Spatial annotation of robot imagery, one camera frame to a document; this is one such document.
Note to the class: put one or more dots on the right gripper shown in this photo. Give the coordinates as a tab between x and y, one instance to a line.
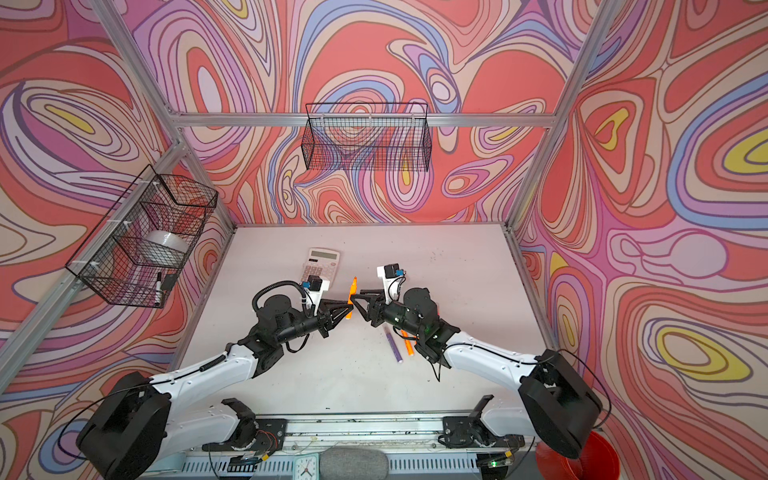
371	314

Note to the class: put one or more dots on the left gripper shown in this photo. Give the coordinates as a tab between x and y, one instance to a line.
336	310

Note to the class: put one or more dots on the orange marker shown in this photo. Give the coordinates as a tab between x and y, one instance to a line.
352	291
408	343

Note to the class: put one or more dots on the purple marker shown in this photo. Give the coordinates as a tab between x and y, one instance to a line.
393	345

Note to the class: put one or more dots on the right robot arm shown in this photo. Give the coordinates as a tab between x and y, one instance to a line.
562	408

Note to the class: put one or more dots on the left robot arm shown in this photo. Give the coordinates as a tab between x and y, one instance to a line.
146	419

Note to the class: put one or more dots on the pink calculator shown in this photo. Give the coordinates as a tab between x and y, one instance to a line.
321	262

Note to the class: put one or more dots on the small white clock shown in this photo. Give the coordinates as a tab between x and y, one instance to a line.
306	467

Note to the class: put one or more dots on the black marker in basket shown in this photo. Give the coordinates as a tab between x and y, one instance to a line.
158	299

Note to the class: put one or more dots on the silver tape roll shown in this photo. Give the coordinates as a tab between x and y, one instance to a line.
168	240

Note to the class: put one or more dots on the red bucket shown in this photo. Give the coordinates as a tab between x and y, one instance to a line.
598	461

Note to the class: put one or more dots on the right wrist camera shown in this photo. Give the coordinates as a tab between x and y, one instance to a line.
392	277

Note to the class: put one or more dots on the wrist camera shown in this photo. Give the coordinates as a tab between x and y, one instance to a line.
314	287
392	277

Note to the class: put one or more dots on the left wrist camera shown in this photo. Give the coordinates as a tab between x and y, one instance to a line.
314	287

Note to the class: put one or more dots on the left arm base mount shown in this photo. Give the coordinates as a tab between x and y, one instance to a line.
262	435

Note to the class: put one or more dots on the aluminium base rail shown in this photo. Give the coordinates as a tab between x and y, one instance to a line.
408	440

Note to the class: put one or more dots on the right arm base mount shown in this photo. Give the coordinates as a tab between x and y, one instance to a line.
464	432

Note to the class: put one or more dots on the black wire basket back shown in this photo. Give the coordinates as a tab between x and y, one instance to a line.
367	136

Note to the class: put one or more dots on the black wire basket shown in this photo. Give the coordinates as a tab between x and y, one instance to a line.
120	267
367	136

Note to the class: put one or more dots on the black wire basket left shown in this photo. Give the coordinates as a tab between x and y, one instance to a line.
120	267

